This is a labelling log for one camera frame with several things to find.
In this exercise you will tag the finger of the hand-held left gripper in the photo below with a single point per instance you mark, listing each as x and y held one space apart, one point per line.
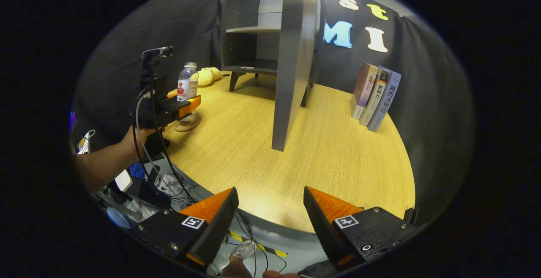
175 107
172 96

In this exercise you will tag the blue-grey book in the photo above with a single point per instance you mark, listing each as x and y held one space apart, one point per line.
389 100

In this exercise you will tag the white box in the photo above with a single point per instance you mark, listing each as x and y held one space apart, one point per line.
123 181

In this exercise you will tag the black backdrop cloth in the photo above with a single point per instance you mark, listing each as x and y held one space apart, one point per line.
127 50
435 121
338 66

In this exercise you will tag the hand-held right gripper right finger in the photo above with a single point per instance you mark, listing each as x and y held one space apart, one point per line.
321 231

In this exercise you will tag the person's dark printed shirt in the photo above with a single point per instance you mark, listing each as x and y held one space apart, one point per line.
84 143

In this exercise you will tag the person's leg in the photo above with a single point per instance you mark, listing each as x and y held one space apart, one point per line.
234 268

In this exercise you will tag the person's grey mesh shoe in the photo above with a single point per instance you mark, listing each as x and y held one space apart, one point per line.
243 250

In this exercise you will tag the clear plastic bottle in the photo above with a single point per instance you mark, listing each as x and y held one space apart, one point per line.
187 81

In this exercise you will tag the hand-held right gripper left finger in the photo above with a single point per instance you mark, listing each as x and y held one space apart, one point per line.
219 231

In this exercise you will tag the grey cabinet shelf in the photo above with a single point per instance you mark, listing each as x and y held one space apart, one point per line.
253 29

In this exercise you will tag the grey cabinet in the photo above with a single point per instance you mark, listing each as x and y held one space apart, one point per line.
241 54

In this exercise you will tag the yellow black hazard tape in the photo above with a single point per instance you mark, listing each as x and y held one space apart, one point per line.
270 250

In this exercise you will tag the grey cabinet door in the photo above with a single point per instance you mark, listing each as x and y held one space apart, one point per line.
291 79

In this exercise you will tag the yellow plush toy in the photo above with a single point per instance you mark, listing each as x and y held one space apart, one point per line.
207 77

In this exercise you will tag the black box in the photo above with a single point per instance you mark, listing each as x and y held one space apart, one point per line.
148 193

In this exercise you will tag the round wooden coaster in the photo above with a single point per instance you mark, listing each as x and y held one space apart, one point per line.
186 129

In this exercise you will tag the clear plastic bag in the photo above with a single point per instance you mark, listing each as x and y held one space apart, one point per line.
171 184

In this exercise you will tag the blue cloth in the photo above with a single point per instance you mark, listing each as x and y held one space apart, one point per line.
137 171

